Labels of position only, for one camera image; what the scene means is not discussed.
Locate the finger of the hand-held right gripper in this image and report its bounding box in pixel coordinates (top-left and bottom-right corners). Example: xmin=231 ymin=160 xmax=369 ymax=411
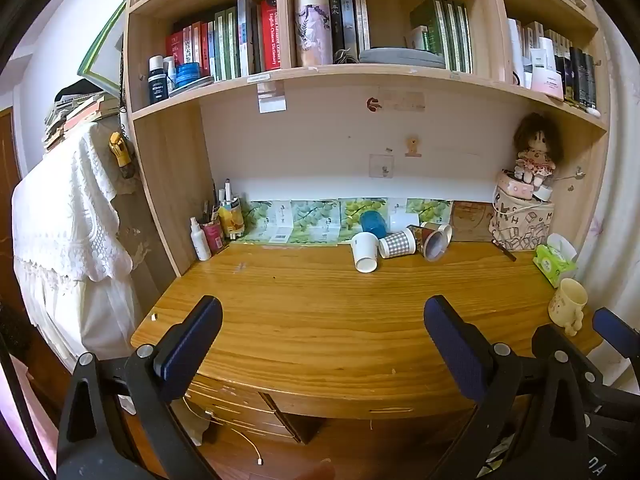
xmin=531 ymin=326 xmax=607 ymax=402
xmin=592 ymin=307 xmax=640 ymax=393

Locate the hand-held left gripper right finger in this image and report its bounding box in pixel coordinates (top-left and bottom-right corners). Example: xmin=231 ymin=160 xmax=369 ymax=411
xmin=423 ymin=295 xmax=593 ymax=480

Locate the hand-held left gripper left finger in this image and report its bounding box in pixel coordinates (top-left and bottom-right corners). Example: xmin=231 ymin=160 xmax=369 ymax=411
xmin=56 ymin=296 xmax=223 ymax=480

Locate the brown patterned paper cup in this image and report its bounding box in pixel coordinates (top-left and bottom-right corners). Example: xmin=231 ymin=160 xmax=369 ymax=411
xmin=407 ymin=223 xmax=454 ymax=263

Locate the checked paper cup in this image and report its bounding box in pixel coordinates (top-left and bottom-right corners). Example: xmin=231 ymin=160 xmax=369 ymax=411
xmin=378 ymin=230 xmax=418 ymax=260

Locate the white paper cup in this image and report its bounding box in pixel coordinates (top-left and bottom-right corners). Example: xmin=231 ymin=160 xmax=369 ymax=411
xmin=352 ymin=232 xmax=381 ymax=275

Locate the plain white cup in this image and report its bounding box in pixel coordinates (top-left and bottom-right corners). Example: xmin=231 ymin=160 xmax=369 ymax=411
xmin=388 ymin=213 xmax=421 ymax=234

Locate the blue cup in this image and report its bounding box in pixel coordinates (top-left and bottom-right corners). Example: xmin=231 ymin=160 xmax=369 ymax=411
xmin=359 ymin=210 xmax=387 ymax=237

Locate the cream mug with feet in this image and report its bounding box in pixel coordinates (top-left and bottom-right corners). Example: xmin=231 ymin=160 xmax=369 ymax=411
xmin=548 ymin=278 xmax=589 ymax=336

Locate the wooden desk drawer unit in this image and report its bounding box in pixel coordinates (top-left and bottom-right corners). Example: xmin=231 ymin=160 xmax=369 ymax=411
xmin=182 ymin=374 xmax=312 ymax=445

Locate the green tissue pack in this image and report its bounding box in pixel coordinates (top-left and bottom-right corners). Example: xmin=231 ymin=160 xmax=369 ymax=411
xmin=532 ymin=233 xmax=579 ymax=289

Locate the black pen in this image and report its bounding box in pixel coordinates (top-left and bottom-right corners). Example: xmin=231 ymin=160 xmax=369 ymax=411
xmin=492 ymin=238 xmax=519 ymax=263

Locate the white spray bottle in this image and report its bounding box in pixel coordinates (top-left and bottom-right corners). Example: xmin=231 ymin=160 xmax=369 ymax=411
xmin=189 ymin=217 xmax=212 ymax=262

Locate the pink pen holder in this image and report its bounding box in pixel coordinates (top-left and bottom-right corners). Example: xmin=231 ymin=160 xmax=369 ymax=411
xmin=202 ymin=221 xmax=226 ymax=256

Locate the letter print fabric basket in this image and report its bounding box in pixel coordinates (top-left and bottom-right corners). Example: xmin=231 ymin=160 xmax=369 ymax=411
xmin=488 ymin=194 xmax=556 ymax=253

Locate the brown wooden board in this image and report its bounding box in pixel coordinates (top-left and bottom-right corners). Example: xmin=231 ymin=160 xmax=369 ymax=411
xmin=451 ymin=200 xmax=494 ymax=244

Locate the grape printed card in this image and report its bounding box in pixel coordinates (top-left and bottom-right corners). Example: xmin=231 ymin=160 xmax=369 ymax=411
xmin=405 ymin=197 xmax=453 ymax=226
xmin=289 ymin=199 xmax=342 ymax=246
xmin=339 ymin=197 xmax=389 ymax=241
xmin=241 ymin=199 xmax=292 ymax=245

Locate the pink box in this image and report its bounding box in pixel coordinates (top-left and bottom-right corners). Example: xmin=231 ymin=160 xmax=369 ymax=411
xmin=496 ymin=169 xmax=535 ymax=200

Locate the white lace cloth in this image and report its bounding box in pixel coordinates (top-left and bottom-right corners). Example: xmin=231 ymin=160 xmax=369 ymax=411
xmin=11 ymin=120 xmax=137 ymax=362

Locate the wooden bookshelf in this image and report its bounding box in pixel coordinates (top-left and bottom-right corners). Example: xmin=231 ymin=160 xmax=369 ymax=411
xmin=122 ymin=0 xmax=612 ymax=277

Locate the rag doll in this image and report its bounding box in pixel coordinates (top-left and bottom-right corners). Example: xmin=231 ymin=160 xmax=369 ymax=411
xmin=514 ymin=112 xmax=564 ymax=189

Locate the clear adhesive hook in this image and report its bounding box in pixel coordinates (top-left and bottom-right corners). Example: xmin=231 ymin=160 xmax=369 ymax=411
xmin=369 ymin=155 xmax=395 ymax=180

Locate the flat round tin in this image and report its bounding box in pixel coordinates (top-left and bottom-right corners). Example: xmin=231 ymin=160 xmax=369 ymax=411
xmin=169 ymin=75 xmax=215 ymax=96

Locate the black bottle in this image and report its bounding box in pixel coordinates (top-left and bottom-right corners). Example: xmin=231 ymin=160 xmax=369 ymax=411
xmin=146 ymin=55 xmax=169 ymax=107

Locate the stack of papers and books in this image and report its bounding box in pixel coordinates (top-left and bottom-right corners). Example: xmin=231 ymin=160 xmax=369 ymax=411
xmin=42 ymin=79 xmax=122 ymax=154

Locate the blue jar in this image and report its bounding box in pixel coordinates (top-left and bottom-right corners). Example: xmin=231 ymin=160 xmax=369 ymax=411
xmin=176 ymin=61 xmax=201 ymax=89

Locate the row of cosmetic boxes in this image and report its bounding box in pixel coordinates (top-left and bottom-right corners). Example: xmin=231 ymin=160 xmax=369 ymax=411
xmin=507 ymin=17 xmax=601 ymax=117

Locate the grey pouch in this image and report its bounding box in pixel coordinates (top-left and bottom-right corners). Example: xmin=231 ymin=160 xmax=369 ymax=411
xmin=358 ymin=47 xmax=446 ymax=70

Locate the row of mixed books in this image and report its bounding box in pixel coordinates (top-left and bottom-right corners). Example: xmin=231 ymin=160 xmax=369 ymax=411
xmin=166 ymin=0 xmax=284 ymax=84

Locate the row of green books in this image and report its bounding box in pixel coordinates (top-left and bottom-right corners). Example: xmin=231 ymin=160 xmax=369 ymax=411
xmin=409 ymin=0 xmax=474 ymax=74

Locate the white floral cylinder box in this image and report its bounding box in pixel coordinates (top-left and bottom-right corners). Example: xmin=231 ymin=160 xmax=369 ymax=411
xmin=293 ymin=0 xmax=335 ymax=67

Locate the row of dark books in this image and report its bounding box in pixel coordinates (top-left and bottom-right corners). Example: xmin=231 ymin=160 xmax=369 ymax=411
xmin=327 ymin=0 xmax=372 ymax=64

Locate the white cable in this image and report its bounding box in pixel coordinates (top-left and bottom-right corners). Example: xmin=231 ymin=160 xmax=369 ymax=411
xmin=182 ymin=394 xmax=264 ymax=464

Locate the green picture frame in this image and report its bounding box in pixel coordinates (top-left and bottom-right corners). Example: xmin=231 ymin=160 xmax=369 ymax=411
xmin=77 ymin=0 xmax=129 ymax=102

